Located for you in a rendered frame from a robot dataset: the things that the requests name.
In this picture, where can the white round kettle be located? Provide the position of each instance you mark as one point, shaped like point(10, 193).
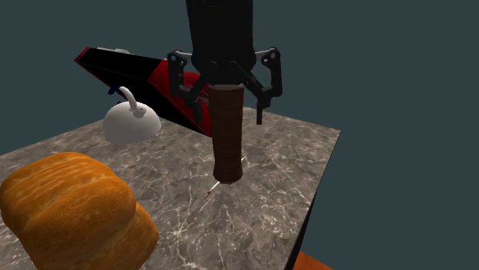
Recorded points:
point(129, 125)

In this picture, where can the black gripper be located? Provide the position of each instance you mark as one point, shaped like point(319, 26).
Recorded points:
point(222, 33)

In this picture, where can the red and black robot stand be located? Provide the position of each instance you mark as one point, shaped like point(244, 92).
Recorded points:
point(127, 74)

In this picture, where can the thin white stick red tip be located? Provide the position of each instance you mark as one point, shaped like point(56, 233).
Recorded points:
point(214, 186)

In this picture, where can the golden brown bread loaf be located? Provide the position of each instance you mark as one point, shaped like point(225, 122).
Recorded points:
point(74, 213)

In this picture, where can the brown ribbed cylinder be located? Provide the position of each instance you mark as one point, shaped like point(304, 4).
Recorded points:
point(227, 134)

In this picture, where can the small blue curved object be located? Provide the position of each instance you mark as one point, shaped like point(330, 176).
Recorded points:
point(113, 89)

